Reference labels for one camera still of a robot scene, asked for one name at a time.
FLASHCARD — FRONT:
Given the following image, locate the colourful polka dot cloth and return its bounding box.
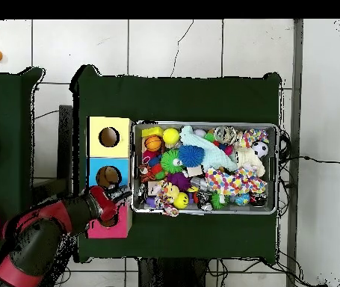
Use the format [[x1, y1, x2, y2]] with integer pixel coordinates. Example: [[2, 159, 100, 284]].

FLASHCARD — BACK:
[[204, 166, 268, 196]]

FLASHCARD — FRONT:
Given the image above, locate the large green spiky ball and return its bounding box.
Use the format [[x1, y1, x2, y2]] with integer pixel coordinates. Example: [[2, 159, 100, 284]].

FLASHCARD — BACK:
[[159, 148, 184, 175]]

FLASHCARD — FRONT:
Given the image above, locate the wooden box with three holes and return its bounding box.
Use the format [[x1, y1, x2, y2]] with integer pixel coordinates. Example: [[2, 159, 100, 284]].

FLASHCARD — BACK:
[[85, 116, 133, 239]]

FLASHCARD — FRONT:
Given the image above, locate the silver mesh bin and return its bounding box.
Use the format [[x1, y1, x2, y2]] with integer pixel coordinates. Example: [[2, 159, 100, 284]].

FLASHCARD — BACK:
[[130, 120, 279, 215]]

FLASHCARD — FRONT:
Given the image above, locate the black floor cable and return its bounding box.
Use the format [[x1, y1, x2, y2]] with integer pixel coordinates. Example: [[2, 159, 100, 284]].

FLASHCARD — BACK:
[[278, 154, 340, 165]]

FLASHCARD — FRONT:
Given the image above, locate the mint green cloth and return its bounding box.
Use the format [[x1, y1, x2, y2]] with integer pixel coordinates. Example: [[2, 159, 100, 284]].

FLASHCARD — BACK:
[[179, 125, 238, 172]]

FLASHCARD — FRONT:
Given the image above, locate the dark green tablecloth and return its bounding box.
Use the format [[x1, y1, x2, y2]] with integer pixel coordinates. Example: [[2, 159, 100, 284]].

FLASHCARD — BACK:
[[0, 67, 46, 259], [69, 64, 282, 265]]

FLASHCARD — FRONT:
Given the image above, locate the yellow smiley ball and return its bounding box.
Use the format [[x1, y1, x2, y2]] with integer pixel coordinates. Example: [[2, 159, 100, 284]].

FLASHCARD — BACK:
[[173, 191, 190, 210]]

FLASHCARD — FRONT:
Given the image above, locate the purple spiky toy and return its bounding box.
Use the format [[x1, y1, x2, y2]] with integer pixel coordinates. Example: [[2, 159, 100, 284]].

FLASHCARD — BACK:
[[166, 172, 192, 191]]

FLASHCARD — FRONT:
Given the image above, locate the small soccer ball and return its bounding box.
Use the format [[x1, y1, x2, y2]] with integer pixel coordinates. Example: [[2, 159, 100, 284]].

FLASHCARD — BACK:
[[251, 141, 269, 158]]

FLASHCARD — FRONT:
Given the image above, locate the crushed silver can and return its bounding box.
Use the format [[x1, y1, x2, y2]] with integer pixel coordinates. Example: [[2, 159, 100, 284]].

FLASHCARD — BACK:
[[213, 126, 238, 145]]

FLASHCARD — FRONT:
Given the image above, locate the orange basketball toy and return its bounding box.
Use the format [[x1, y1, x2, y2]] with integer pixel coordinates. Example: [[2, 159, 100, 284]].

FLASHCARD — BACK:
[[143, 135, 163, 152]]

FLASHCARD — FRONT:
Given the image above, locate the crushed clear plastic bottle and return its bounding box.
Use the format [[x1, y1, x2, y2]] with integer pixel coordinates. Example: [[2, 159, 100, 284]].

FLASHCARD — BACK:
[[107, 184, 132, 202]]

